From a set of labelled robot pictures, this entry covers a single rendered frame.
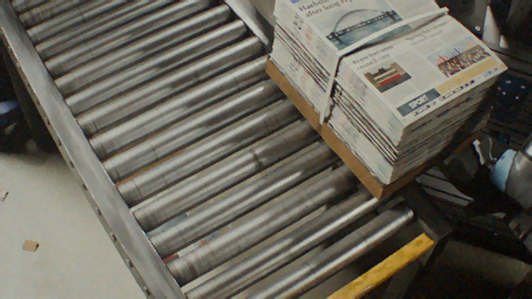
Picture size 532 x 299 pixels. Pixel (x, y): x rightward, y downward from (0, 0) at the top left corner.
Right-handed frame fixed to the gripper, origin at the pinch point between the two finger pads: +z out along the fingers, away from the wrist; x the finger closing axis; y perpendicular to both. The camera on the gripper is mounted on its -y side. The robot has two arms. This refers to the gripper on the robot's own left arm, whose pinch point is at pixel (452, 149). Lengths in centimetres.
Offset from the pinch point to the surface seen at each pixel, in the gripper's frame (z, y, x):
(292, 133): 20.9, -0.9, 26.9
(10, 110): 120, -72, 64
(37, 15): 84, -5, 57
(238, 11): 57, 0, 17
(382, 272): -13.7, 0.6, 32.3
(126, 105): 46, -4, 51
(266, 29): 48, 0, 15
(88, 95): 53, -4, 57
